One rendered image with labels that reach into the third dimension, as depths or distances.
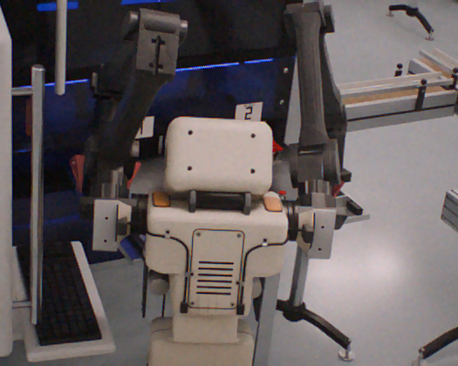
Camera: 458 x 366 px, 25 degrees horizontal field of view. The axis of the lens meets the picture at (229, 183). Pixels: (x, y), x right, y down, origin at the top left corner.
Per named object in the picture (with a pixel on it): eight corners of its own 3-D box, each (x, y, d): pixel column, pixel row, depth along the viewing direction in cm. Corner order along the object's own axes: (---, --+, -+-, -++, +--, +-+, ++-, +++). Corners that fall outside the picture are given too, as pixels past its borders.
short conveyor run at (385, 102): (283, 145, 322) (289, 98, 314) (258, 124, 334) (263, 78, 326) (456, 118, 353) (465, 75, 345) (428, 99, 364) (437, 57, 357)
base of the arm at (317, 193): (291, 213, 213) (348, 215, 214) (290, 176, 216) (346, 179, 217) (283, 227, 221) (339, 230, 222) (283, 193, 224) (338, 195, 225)
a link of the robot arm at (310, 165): (297, 189, 218) (323, 186, 217) (296, 145, 223) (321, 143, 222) (304, 206, 227) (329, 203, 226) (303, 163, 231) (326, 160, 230)
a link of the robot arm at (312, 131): (277, -11, 231) (323, -17, 229) (287, 11, 244) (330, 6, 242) (290, 185, 221) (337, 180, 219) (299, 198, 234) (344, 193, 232)
